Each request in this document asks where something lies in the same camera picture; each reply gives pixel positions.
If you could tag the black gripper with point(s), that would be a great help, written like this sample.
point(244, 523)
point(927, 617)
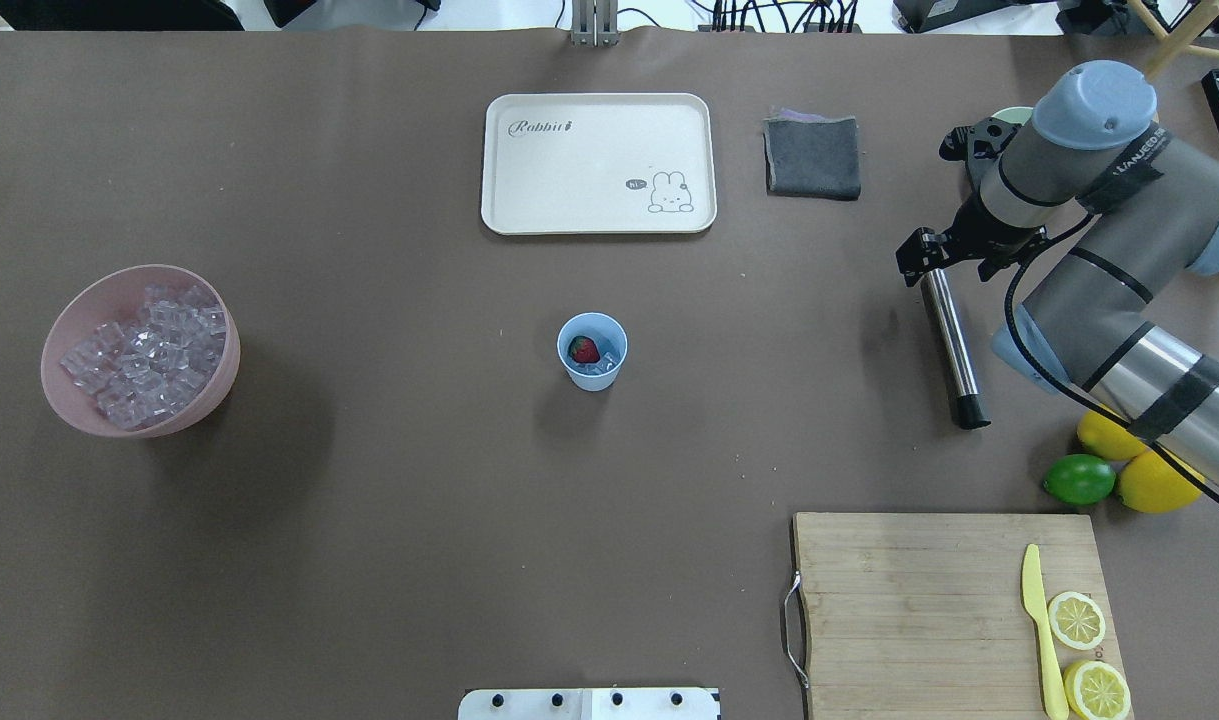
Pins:
point(970, 232)

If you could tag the red strawberry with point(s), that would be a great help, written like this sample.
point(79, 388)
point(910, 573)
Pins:
point(582, 350)

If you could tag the clear ice cubes pile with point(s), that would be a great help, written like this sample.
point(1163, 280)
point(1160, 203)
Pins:
point(148, 368)

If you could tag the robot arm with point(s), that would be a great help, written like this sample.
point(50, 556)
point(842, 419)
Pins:
point(1154, 204)

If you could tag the light blue plastic cup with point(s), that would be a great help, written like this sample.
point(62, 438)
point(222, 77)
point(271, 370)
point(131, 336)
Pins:
point(604, 330)

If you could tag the steel muddler black tip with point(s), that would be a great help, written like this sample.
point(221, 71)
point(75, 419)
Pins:
point(966, 406)

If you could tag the light green bowl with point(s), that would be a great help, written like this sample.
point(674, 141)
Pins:
point(1017, 116)

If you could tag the grey folded cloth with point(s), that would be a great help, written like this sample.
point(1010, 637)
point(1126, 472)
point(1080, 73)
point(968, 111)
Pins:
point(812, 156)

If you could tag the yellow lemon upper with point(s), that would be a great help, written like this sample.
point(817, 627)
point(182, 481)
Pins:
point(1103, 437)

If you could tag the yellow lemon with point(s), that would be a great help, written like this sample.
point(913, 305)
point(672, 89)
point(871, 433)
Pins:
point(1148, 483)
point(1103, 437)

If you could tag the green lime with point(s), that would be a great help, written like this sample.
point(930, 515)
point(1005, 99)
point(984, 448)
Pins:
point(1079, 479)

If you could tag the wooden stand with base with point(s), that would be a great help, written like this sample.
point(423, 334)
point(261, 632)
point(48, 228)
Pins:
point(1177, 41)

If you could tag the yellow lemon lower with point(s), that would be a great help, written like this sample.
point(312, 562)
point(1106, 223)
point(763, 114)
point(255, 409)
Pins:
point(1148, 483)

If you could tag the wooden cutting board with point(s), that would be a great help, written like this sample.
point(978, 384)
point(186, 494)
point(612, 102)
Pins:
point(919, 615)

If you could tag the lemon slice upper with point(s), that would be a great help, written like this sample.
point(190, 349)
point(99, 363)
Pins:
point(1077, 621)

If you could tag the lemon slice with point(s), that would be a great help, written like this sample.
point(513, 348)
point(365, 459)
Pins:
point(1097, 690)
point(1077, 621)

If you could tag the cream rabbit tray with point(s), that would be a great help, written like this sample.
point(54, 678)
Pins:
point(598, 164)

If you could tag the lemon slice lower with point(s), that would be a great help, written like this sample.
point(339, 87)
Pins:
point(1097, 690)

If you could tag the yellow plastic knife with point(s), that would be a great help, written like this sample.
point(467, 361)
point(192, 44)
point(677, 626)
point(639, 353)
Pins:
point(1032, 589)

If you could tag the pink bowl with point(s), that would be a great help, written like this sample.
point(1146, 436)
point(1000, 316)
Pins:
point(116, 297)

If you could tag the aluminium camera post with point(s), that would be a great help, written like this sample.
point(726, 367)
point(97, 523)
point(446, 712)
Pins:
point(594, 23)

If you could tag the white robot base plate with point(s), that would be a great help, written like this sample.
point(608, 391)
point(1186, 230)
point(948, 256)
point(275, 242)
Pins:
point(592, 703)

